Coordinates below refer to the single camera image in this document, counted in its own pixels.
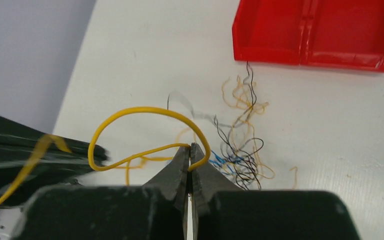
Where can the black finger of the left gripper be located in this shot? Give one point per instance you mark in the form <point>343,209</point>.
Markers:
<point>34,159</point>

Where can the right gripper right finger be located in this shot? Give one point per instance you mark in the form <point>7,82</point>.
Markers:
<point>223,211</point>

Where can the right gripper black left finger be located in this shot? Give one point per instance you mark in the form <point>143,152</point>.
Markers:
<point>156,210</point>

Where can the left red bin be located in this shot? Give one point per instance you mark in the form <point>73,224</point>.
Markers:
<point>269,31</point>

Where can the red bin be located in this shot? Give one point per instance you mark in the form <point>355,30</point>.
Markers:
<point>345,34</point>
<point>269,31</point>

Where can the right red bin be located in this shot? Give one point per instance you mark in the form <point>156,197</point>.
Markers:
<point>345,34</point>

